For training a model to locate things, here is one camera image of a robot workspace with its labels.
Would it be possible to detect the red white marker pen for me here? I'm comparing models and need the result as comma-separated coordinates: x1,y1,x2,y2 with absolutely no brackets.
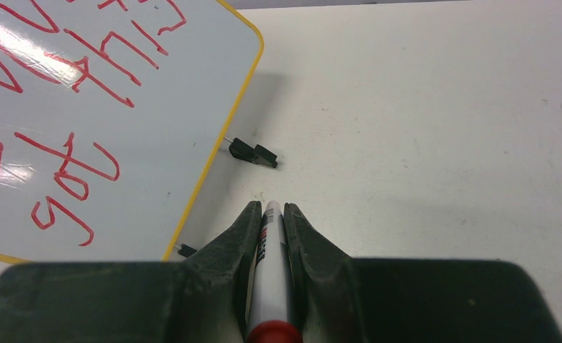
246,201,303,342

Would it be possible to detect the yellow framed whiteboard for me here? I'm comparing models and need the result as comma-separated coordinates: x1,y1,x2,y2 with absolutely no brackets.
0,1,264,264

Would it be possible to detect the whiteboard wire stand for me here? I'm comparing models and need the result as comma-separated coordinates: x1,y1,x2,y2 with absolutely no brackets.
170,136,278,262

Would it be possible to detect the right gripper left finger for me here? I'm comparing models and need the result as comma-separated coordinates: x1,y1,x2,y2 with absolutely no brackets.
0,201,262,342

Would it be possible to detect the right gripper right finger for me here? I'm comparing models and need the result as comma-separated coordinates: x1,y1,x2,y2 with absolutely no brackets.
283,204,562,342

